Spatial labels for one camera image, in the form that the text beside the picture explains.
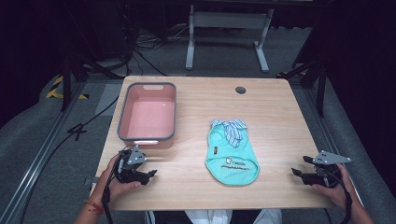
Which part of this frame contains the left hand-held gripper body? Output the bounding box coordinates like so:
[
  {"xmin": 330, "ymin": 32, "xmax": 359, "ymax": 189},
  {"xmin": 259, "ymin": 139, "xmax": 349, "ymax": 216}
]
[{"xmin": 115, "ymin": 145, "xmax": 150, "ymax": 185}]

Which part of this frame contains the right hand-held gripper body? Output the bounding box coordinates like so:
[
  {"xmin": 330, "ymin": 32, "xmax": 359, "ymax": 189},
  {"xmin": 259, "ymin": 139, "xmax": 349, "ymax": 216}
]
[{"xmin": 302, "ymin": 149, "xmax": 352, "ymax": 189}]

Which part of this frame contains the teal pet shirt striped collar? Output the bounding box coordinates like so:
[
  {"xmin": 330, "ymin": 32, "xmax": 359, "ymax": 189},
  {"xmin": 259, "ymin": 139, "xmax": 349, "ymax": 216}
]
[{"xmin": 205, "ymin": 119, "xmax": 261, "ymax": 188}]

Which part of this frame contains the person's right hand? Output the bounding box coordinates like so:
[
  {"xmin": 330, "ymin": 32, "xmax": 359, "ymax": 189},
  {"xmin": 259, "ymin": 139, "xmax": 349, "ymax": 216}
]
[{"xmin": 311, "ymin": 163, "xmax": 356, "ymax": 210}]

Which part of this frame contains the person's left hand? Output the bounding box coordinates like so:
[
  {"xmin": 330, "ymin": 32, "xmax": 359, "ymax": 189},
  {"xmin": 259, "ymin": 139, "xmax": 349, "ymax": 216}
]
[{"xmin": 91, "ymin": 154, "xmax": 142, "ymax": 206}]

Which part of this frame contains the small grey clamp plate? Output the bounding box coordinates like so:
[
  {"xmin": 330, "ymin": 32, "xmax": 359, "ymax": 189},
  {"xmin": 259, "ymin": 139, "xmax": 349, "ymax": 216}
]
[{"xmin": 84, "ymin": 176, "xmax": 101, "ymax": 187}]

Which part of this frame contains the pink plastic basin grey rim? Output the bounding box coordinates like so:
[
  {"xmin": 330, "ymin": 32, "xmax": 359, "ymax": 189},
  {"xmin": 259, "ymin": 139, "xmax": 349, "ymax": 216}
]
[{"xmin": 117, "ymin": 81, "xmax": 178, "ymax": 150}]

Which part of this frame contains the black metal stand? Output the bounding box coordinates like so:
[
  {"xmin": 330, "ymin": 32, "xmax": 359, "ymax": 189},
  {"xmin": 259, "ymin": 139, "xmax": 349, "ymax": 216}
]
[
  {"xmin": 60, "ymin": 50, "xmax": 126, "ymax": 113},
  {"xmin": 276, "ymin": 58, "xmax": 329, "ymax": 119}
]

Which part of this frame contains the person's white clothing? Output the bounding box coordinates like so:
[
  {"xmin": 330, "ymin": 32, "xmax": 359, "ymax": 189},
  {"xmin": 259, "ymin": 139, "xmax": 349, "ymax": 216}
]
[{"xmin": 146, "ymin": 208, "xmax": 283, "ymax": 224}]

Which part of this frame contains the yellow black floor tape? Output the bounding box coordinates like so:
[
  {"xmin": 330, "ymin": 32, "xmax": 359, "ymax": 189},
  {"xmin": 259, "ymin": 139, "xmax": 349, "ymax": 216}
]
[{"xmin": 45, "ymin": 75, "xmax": 90, "ymax": 101}]

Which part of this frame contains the right hand-held gripper black cable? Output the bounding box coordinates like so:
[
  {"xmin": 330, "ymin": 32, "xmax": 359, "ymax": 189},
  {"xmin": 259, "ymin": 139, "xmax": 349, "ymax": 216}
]
[{"xmin": 323, "ymin": 169, "xmax": 353, "ymax": 224}]

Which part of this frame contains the hand-held gripper black cable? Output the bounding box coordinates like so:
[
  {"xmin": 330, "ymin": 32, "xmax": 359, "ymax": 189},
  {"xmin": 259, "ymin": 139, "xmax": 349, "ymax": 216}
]
[
  {"xmin": 323, "ymin": 169, "xmax": 353, "ymax": 224},
  {"xmin": 101, "ymin": 151, "xmax": 126, "ymax": 224}
]

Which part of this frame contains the left hand-held gripper black cable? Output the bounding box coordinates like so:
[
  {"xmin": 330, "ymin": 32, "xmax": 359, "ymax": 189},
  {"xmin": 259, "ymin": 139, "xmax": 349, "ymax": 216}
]
[{"xmin": 101, "ymin": 151, "xmax": 126, "ymax": 224}]

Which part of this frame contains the red string bracelet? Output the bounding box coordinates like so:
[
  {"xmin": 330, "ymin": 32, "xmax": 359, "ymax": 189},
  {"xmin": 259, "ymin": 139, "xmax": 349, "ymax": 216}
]
[{"xmin": 84, "ymin": 199, "xmax": 106, "ymax": 217}]

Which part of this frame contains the long black floor cable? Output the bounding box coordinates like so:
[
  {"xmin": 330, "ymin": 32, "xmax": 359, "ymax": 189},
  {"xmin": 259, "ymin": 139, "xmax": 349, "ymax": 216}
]
[{"xmin": 18, "ymin": 94, "xmax": 121, "ymax": 224}]

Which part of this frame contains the tangle of black cables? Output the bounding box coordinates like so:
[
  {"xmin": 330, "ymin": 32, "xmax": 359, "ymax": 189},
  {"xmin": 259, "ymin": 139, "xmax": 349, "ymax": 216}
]
[{"xmin": 132, "ymin": 22, "xmax": 191, "ymax": 77}]

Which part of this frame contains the white metal desk frame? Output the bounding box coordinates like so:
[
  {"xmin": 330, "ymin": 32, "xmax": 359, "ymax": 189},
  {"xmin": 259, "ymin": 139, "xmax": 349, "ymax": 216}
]
[{"xmin": 185, "ymin": 4, "xmax": 276, "ymax": 74}]

